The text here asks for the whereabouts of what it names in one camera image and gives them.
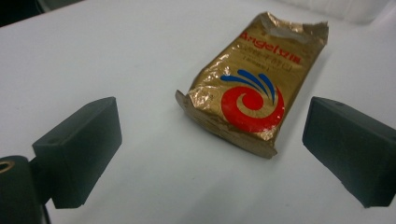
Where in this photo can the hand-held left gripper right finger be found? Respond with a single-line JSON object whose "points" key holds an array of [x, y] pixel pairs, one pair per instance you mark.
{"points": [[351, 149]]}

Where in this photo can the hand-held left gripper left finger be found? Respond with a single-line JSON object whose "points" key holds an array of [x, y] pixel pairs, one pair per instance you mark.
{"points": [[77, 155]]}

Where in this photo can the gold foil packet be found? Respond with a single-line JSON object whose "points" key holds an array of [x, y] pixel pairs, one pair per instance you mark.
{"points": [[249, 90]]}

